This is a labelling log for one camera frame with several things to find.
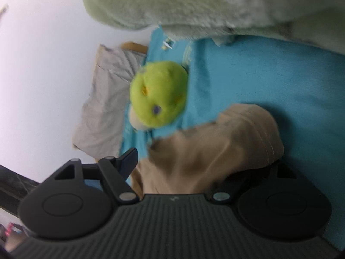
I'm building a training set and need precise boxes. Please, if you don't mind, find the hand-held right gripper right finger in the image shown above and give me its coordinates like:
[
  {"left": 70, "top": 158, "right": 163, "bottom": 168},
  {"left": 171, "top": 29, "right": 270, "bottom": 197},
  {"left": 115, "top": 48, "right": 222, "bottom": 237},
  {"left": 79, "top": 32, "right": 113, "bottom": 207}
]
[{"left": 211, "top": 160, "right": 307, "bottom": 203}]

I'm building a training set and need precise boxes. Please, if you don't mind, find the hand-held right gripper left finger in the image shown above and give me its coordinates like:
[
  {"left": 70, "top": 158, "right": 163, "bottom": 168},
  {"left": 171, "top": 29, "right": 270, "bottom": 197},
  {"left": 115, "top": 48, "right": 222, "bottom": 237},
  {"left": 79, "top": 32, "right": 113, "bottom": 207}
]
[{"left": 43, "top": 148, "right": 139, "bottom": 205}]

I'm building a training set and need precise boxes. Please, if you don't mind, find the beige garment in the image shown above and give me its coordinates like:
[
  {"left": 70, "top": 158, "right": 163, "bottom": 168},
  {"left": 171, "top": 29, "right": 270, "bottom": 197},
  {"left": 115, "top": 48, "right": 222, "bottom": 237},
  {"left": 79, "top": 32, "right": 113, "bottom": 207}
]
[{"left": 131, "top": 103, "right": 285, "bottom": 198}]

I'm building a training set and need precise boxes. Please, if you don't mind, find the grey cloth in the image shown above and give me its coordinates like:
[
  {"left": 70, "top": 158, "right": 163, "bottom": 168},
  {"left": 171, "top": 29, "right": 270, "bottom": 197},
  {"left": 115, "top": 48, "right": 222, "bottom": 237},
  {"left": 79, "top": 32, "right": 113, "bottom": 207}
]
[{"left": 72, "top": 44, "right": 147, "bottom": 159}]

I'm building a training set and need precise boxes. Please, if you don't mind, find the green plush toy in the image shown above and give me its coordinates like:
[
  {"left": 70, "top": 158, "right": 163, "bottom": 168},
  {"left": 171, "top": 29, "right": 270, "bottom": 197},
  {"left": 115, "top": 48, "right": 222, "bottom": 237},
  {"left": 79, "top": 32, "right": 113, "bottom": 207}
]
[{"left": 128, "top": 61, "right": 188, "bottom": 130}]

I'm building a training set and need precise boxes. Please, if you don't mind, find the blue towel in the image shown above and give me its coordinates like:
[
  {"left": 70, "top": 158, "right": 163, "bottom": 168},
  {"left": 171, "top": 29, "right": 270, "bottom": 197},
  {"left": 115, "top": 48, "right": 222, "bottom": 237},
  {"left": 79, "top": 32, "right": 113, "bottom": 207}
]
[{"left": 119, "top": 26, "right": 345, "bottom": 253}]

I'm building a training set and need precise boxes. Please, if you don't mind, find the wooden bed headboard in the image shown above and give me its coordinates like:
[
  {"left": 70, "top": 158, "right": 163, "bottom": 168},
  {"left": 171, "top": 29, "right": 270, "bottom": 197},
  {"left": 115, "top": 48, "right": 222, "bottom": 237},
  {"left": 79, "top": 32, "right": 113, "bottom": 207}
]
[{"left": 120, "top": 41, "right": 149, "bottom": 54}]

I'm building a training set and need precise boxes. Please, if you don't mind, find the pale green fleece blanket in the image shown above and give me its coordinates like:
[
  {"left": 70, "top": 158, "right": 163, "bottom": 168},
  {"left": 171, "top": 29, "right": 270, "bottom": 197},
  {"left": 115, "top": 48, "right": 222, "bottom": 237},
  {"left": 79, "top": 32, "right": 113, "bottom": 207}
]
[{"left": 76, "top": 0, "right": 345, "bottom": 57}]

